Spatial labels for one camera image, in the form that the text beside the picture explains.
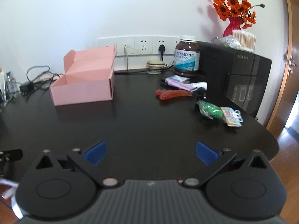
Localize beige round suction holder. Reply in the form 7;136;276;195
146;60;166;74

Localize metal door handle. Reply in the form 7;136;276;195
283;54;295;76

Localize black power adapter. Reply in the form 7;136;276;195
20;83;35;96

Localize cotton swab container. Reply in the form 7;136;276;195
234;30;256;52

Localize cartoon sticker packet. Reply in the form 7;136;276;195
220;107;244;127

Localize green toy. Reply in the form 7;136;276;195
195;99;222;120

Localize black hair clip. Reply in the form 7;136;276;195
194;87;207;103

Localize tangled black cables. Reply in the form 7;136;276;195
22;65;68;101

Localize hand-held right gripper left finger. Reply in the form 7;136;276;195
36;140;118;188

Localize wooden door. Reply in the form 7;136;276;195
265;0;299;143

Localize pink cardboard box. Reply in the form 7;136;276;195
49;46;117;106

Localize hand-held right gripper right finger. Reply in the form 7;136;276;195
182;141;268;188

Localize white ointment tube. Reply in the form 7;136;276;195
187;82;208;90

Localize clear plastic bottle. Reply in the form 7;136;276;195
5;72;19;96

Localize brown supplement bottle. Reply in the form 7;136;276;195
174;35;201;77

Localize red vase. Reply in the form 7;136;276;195
223;16;243;38

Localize white wall socket row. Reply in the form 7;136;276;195
98;36;185;57

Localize red massage comb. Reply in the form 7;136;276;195
155;89;193;101

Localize white charging cable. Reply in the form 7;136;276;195
123;44;130;70

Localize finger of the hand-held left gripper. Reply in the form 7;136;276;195
0;149;23;176

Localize clear plastic bag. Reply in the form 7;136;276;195
211;35;242;50

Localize orange artificial flowers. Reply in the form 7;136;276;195
206;0;265;29

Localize white squeeze tube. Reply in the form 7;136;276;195
0;68;6;103

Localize black power plug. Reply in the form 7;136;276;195
158;44;167;61

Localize black glossy appliance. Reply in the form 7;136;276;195
196;41;272;119

